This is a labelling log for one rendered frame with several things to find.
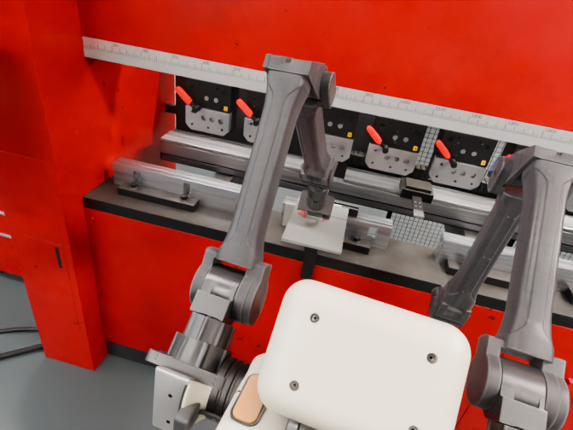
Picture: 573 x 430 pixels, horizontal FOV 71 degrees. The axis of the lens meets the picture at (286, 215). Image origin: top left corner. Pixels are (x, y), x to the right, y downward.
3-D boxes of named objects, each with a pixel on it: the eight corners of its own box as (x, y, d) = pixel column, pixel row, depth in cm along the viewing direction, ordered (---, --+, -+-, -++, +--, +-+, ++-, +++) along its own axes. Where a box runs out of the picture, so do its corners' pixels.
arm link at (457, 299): (506, 164, 70) (570, 180, 68) (502, 150, 75) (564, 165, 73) (424, 317, 96) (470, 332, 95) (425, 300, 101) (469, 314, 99)
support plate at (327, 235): (280, 241, 118) (281, 237, 118) (298, 199, 140) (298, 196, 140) (340, 255, 116) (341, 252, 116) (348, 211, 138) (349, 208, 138)
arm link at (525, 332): (531, 120, 64) (599, 136, 63) (496, 160, 77) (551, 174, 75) (483, 409, 51) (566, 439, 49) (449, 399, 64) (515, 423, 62)
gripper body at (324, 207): (302, 193, 123) (303, 179, 116) (334, 200, 121) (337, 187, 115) (297, 211, 120) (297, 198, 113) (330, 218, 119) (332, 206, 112)
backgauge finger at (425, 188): (400, 217, 141) (404, 205, 138) (398, 184, 163) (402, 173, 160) (434, 224, 139) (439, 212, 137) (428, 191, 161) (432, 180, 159)
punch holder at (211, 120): (185, 128, 133) (185, 77, 124) (195, 120, 140) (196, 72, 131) (228, 137, 131) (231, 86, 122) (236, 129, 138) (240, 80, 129)
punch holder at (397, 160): (363, 166, 126) (376, 116, 117) (364, 156, 133) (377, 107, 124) (411, 177, 124) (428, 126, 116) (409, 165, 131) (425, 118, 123)
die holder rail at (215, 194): (113, 185, 154) (111, 162, 148) (123, 178, 159) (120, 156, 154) (237, 214, 148) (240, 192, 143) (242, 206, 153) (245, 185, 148)
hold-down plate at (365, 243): (284, 235, 141) (285, 228, 139) (286, 226, 146) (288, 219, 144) (367, 255, 138) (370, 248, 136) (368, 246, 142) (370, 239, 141)
